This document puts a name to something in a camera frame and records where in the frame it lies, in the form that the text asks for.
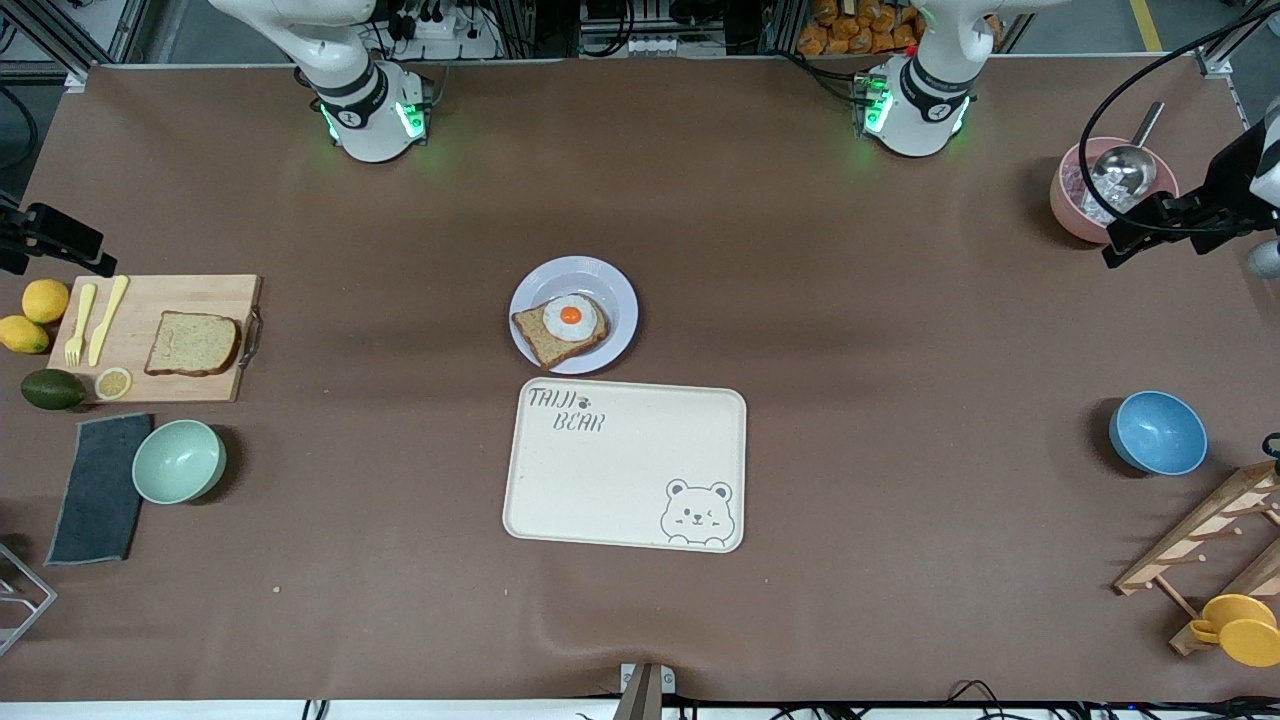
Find brown bread slice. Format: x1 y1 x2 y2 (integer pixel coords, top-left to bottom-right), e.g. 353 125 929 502
144 311 242 378
511 294 610 369

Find fried egg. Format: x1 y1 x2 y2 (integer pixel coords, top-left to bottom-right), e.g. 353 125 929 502
543 295 599 343

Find white round plate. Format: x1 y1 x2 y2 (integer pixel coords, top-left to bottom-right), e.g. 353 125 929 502
509 256 639 375

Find clear plastic ice cubes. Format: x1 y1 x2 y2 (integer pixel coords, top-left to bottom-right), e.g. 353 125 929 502
1062 165 1151 226

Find metal scoop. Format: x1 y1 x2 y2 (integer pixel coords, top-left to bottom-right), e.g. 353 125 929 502
1090 101 1167 201

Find yellow lemon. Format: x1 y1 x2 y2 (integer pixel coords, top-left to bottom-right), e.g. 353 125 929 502
0 315 50 355
22 279 71 325

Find pink bowl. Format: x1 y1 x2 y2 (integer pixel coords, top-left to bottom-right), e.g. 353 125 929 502
1049 137 1181 245

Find yellow plastic knife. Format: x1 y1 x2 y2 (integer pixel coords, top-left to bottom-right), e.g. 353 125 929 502
87 275 131 368

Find yellow plastic fork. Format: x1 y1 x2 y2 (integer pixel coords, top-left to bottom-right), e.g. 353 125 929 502
64 283 98 367

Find wooden cutting board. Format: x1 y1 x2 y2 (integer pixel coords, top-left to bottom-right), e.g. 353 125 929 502
47 274 264 405

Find dark green avocado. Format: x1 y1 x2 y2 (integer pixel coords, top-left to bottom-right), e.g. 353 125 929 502
20 368 88 411

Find blue bowl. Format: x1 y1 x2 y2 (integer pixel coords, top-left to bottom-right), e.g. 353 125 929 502
1108 390 1209 477

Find mint green bowl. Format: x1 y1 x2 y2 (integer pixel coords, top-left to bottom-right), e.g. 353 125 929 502
132 419 228 506

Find dark grey cloth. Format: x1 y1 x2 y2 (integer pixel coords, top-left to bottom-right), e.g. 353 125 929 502
45 412 155 567

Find wooden cup rack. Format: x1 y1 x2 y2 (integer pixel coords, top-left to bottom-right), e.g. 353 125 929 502
1114 460 1280 658

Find orange snack packets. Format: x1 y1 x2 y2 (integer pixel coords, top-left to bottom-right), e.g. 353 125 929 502
797 0 926 56

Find yellow cup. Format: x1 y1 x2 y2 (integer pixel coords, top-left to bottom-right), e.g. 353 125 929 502
1189 594 1280 668

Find white power strip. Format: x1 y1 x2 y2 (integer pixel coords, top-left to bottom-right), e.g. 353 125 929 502
385 5 499 61
580 30 728 59

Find cream tray with bear print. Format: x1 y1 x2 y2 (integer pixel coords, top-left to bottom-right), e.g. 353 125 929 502
502 377 748 554

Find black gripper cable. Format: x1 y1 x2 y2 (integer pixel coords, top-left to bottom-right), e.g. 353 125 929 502
1080 0 1280 236

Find metal wire rack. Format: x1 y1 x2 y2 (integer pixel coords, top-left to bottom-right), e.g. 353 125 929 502
0 543 58 658

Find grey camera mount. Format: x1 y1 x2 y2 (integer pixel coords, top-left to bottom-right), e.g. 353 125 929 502
612 662 677 720

